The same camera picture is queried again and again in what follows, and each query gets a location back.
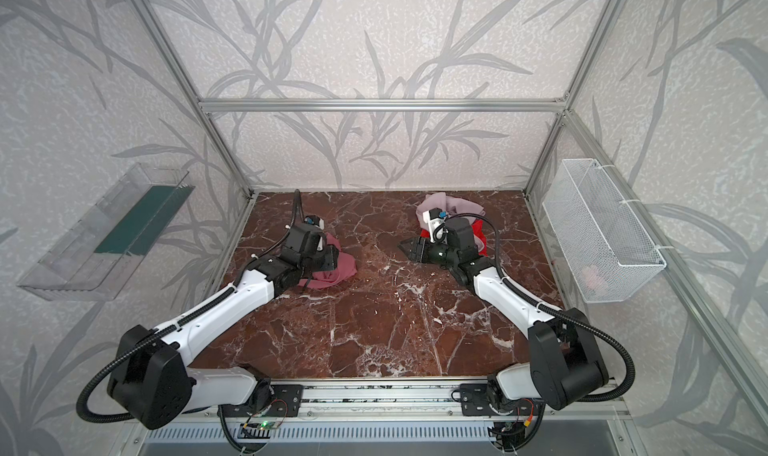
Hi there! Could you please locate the white wire mesh basket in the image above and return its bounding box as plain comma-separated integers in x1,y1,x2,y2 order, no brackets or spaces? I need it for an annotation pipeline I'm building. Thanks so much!
543,158,666,303

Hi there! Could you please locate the light pink cloth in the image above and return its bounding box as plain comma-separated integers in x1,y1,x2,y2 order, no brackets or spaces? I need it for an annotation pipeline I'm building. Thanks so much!
416,192,485,237

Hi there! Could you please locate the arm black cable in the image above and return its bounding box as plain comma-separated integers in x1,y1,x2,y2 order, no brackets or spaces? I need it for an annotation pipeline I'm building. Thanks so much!
434,212,637,451
75,189,304,454

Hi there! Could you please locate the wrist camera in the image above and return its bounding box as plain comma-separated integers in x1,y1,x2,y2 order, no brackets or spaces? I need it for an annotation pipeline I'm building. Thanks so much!
422,208,448,239
304,215,325,230

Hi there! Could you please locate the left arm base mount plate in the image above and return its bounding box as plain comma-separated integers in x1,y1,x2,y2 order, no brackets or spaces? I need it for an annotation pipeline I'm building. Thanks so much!
243,382,304,418

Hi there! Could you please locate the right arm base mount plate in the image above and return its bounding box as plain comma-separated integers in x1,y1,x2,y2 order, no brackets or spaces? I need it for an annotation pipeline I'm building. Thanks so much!
452,383,540,420

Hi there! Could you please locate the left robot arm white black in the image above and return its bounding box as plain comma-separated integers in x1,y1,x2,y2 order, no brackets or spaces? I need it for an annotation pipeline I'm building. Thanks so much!
106,215,339,429

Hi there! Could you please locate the aluminium frame horizontal bar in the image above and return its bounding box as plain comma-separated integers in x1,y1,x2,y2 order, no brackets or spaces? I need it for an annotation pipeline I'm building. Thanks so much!
199,98,565,114

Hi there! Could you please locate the aluminium frame post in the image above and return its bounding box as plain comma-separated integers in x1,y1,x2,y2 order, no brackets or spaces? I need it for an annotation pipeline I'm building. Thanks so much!
127,0,254,198
523,0,627,198

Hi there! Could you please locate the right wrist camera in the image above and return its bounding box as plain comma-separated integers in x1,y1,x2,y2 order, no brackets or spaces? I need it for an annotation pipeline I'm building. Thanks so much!
422,208,448,239

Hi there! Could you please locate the clear plastic wall tray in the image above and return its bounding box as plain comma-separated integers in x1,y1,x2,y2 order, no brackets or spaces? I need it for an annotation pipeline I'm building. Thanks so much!
17,163,195,301

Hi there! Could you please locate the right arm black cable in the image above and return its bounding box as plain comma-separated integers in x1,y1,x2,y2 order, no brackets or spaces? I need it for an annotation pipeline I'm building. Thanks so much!
434,212,637,451

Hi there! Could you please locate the left aluminium frame post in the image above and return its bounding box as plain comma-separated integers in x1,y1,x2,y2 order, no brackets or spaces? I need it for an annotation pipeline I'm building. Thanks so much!
127,0,254,198

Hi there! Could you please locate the mauve pink cloth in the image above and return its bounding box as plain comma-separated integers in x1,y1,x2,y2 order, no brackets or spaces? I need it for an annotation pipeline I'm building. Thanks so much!
299,234,357,289

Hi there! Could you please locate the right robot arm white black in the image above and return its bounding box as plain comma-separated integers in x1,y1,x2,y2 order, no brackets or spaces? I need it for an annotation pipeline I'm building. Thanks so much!
399,208,621,415

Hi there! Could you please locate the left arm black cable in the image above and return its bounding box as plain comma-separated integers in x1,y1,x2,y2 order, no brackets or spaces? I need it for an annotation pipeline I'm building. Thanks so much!
75,189,304,454

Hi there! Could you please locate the red cloth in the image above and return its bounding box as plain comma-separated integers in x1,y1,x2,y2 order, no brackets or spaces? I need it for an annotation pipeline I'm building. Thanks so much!
420,219,488,256

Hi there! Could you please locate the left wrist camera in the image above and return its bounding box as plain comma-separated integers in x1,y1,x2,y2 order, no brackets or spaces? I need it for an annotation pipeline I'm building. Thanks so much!
304,215,325,230

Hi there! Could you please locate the aluminium front rail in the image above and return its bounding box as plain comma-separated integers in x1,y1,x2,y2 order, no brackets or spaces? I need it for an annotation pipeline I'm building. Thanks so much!
225,364,630,422

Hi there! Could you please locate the right aluminium frame post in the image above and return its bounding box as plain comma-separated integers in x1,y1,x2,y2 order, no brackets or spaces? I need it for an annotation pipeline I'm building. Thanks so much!
523,0,627,198

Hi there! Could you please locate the pink object in basket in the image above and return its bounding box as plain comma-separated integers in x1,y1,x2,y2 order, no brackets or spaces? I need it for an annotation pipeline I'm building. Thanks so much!
581,265,608,294

